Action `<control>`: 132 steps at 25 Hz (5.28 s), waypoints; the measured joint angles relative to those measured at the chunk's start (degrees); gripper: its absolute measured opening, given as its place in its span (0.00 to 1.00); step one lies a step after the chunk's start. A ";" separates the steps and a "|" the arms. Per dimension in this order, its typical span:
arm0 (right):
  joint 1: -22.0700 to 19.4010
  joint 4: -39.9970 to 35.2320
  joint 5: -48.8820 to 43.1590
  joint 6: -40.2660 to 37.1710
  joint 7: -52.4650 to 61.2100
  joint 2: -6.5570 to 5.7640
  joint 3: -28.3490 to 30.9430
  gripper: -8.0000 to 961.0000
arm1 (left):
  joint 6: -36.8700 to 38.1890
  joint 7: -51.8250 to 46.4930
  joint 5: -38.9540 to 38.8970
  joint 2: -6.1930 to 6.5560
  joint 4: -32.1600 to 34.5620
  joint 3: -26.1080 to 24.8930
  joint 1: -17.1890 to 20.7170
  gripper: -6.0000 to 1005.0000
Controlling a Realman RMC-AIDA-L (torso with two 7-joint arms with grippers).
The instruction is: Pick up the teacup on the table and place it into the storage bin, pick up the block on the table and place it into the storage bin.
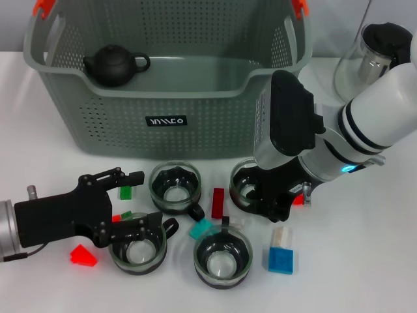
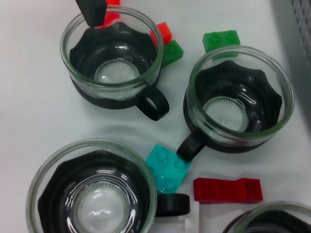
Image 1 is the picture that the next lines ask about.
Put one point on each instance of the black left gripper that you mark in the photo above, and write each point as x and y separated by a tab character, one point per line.
65	215

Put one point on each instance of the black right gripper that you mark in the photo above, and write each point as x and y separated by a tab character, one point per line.
280	182

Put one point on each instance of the small green toy brick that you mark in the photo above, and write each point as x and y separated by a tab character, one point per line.
127	215

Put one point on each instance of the glass teacup with black sleeve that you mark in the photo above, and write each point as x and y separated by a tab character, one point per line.
241	192
137	257
222	247
176	176

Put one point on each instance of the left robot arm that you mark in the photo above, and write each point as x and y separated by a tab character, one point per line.
8	228

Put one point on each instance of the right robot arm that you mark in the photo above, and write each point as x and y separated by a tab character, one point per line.
374	107

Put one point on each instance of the grey perforated plastic storage bin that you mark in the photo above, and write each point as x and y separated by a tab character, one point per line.
130	137

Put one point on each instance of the long green toy brick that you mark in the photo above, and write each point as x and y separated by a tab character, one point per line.
126	193

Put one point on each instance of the small red sloped brick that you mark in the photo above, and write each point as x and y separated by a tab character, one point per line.
116	218

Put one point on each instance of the small red square brick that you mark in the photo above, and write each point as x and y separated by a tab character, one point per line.
297	201

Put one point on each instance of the translucent white toy brick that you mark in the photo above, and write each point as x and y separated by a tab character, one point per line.
282	237

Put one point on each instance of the long dark red toy brick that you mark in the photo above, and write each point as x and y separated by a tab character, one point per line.
217	202

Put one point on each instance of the blue square toy brick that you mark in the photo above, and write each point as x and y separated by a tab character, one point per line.
281	259

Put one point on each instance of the large red sloped brick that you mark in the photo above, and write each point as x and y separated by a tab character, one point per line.
81	256

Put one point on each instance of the teal flat square brick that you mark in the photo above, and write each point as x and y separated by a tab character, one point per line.
198	229

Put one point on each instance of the black clay teapot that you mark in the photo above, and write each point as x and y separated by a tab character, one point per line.
112	65

